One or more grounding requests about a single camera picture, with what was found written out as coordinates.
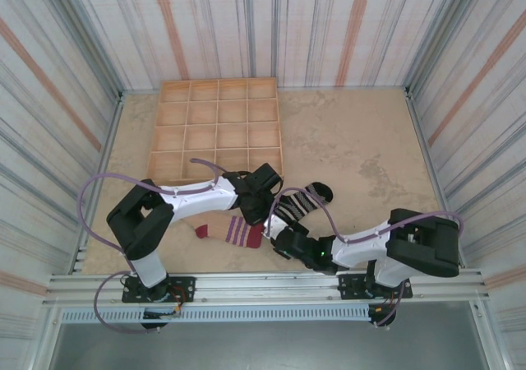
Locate aluminium mounting rail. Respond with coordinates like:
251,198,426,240
43,268,492,308

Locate beige sock purple stripes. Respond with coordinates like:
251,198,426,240
182,215,266,251

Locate black connector box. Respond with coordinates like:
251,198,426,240
141,308,182,330
367,303,398,328

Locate aluminium table edge profile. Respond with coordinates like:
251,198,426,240
404,86,468,269
69,91,126,275

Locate grey metal sheet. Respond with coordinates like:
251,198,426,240
48,323,494,370

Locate wooden compartment tray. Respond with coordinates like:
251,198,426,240
144,77,285,184

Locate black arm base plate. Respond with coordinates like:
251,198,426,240
337,271,413,302
122,276,196,304

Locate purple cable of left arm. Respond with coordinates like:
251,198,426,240
77,158,247,335

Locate black white striped sock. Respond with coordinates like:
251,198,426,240
265,215,298,240
270,182,336,235

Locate grey slotted cable duct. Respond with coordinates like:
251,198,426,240
60,305,398,325

